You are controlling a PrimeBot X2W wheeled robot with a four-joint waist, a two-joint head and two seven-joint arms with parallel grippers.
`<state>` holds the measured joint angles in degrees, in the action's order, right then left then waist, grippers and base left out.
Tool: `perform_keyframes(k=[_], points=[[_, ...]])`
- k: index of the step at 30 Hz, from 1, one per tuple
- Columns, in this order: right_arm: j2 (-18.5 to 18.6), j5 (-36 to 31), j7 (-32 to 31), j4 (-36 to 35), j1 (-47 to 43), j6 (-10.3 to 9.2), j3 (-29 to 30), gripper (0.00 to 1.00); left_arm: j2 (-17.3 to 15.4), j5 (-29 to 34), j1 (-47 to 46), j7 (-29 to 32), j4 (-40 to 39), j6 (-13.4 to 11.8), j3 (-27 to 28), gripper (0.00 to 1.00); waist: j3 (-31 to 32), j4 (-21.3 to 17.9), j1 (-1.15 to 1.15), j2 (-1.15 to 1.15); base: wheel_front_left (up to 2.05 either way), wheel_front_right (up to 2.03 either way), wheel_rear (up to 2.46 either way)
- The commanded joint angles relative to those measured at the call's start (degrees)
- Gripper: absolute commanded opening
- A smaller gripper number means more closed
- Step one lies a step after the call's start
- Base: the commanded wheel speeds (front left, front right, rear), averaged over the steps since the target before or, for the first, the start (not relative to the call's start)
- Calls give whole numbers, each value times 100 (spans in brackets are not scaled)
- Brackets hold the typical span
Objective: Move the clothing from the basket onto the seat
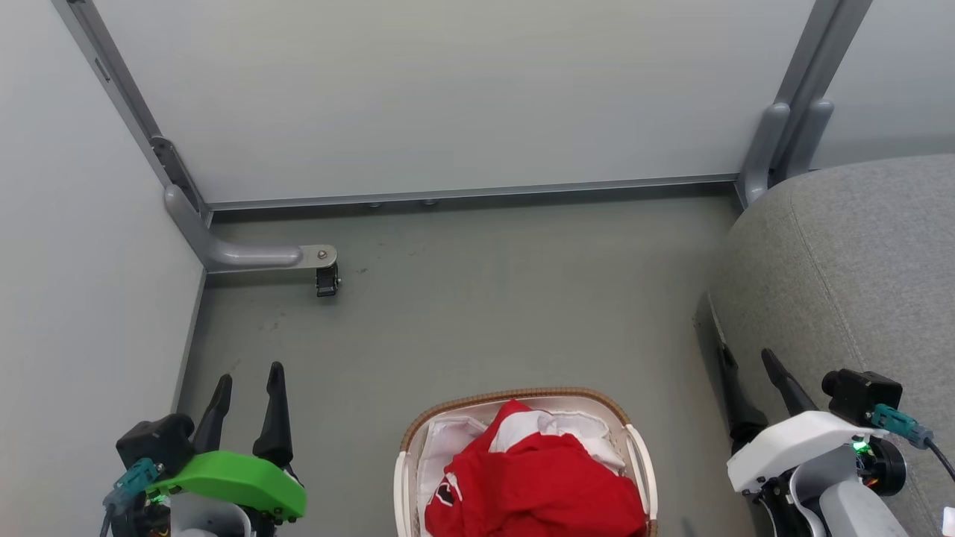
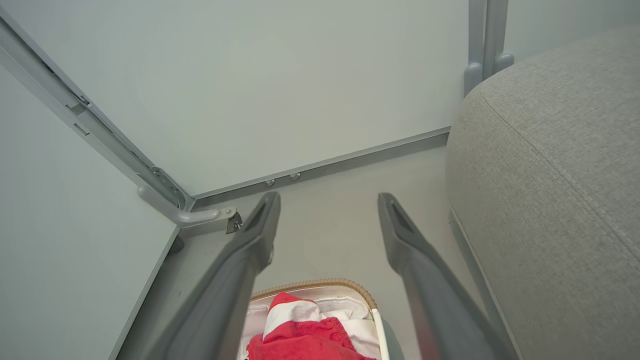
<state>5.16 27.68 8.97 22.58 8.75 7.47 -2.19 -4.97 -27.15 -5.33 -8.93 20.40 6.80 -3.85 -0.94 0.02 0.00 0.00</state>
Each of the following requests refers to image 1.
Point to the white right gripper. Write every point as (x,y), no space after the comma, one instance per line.
(798,447)

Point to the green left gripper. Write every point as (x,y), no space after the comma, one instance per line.
(239,481)

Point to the red garment with white stripes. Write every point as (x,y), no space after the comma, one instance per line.
(533,485)

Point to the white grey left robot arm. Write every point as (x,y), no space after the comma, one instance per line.
(205,520)

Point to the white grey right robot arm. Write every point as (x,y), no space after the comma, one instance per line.
(850,507)

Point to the grey fabric sofa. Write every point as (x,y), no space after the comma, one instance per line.
(843,276)

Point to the cream laundry basket brown rim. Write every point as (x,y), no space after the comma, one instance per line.
(640,462)

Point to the black caster wheel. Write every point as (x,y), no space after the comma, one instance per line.
(327,282)

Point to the grey partition foot bar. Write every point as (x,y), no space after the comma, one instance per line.
(246,257)

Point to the white basket liner bag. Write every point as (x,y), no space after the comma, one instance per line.
(444,447)

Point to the grey rounded partition foot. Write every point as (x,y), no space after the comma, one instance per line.
(762,149)
(809,134)

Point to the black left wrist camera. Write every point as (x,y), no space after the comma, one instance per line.
(155,441)

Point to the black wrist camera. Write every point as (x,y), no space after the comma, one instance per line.
(155,441)
(862,395)

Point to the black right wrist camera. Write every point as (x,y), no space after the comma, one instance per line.
(862,395)

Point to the grey partition bottom rail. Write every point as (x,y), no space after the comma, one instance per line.
(477,192)

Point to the grey double partition post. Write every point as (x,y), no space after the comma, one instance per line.
(817,60)

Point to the grey partition post with hinge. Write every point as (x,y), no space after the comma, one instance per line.
(123,86)

